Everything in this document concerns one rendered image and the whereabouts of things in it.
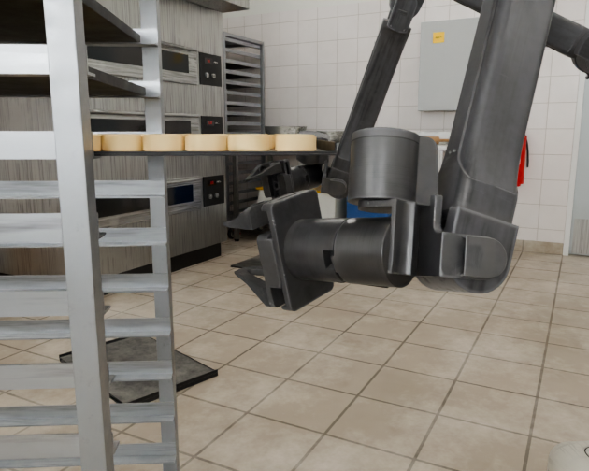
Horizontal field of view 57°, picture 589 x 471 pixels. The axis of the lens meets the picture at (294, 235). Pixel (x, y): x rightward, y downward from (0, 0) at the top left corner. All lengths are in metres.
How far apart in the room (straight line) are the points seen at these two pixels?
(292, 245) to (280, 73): 5.06
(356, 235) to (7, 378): 0.47
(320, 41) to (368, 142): 4.92
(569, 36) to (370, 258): 0.83
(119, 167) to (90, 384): 2.84
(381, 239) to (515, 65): 0.20
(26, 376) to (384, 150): 0.50
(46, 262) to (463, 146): 3.12
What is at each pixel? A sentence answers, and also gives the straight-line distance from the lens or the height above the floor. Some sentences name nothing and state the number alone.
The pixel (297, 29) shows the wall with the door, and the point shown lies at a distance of 5.48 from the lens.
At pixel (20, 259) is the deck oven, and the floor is 0.23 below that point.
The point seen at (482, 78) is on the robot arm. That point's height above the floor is 1.02.
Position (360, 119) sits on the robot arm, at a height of 1.00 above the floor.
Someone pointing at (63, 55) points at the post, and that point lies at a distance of 0.62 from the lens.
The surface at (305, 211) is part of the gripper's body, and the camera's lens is 0.51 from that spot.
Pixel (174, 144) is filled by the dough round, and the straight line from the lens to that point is 0.66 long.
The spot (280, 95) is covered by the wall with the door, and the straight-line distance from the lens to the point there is 5.49.
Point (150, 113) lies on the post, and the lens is 1.06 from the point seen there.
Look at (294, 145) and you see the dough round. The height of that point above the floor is 0.96.
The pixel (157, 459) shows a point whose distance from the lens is 1.23.
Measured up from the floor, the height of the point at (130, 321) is 0.61.
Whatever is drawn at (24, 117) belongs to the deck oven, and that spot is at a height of 1.06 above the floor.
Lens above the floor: 0.98
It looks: 11 degrees down
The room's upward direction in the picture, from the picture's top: straight up
